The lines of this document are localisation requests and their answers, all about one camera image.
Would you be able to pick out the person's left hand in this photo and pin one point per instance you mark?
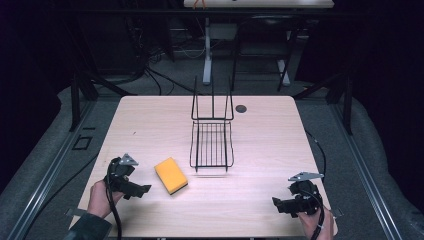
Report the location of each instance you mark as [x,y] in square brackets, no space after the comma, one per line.
[100,200]

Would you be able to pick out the yellow sponge with dark base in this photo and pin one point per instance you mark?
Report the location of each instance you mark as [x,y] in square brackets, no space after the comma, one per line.
[170,174]

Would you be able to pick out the person's right hand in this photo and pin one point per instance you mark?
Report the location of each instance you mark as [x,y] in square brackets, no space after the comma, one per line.
[315,225]

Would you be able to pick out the black metal stand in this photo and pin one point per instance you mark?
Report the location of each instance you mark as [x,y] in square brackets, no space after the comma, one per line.
[346,100]
[76,100]

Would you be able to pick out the white table leg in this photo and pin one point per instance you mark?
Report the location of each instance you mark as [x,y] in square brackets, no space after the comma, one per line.
[207,53]
[283,71]

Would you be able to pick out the black metal chair frame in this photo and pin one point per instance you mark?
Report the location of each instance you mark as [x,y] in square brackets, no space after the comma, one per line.
[263,40]

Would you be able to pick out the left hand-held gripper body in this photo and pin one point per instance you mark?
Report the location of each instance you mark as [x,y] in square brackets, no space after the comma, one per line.
[120,172]

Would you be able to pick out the black table grommet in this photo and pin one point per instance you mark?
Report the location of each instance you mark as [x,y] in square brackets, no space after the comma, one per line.
[240,108]

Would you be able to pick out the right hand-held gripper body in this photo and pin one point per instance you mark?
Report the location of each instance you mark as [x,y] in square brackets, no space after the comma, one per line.
[305,196]

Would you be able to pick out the grey metal bracket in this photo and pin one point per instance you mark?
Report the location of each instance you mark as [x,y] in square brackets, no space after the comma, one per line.
[336,211]
[76,212]

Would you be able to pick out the aluminium floor rail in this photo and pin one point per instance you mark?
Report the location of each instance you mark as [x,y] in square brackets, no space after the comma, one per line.
[365,173]
[46,176]

